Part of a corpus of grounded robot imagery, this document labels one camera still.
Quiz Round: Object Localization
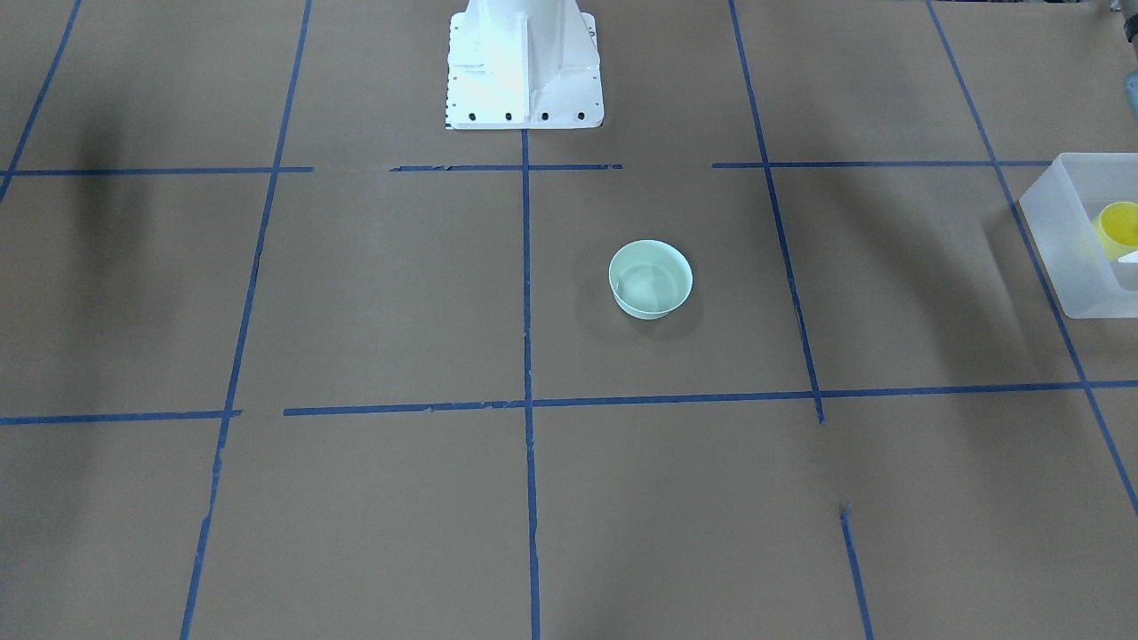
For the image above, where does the yellow plastic cup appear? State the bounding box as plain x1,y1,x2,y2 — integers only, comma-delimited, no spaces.
1092,200,1137,263

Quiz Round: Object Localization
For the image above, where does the clear plastic storage box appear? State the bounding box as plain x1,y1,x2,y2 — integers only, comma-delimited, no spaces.
1020,153,1137,319

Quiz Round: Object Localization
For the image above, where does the light green bowl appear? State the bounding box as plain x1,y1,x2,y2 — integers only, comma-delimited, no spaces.
608,239,694,321

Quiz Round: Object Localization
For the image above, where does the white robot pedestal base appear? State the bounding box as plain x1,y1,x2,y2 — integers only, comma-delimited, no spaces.
445,1,605,131

